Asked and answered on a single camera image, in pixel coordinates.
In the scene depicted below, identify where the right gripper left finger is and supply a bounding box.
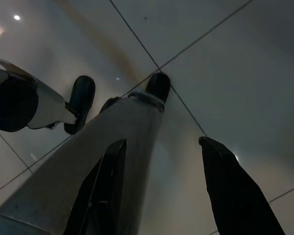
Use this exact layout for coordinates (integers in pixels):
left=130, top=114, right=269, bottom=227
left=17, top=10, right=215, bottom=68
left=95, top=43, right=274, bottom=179
left=63, top=138, right=128, bottom=235

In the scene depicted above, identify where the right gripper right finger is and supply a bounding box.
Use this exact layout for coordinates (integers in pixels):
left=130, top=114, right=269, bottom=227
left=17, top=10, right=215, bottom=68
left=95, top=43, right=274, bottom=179
left=198, top=136, right=286, bottom=235

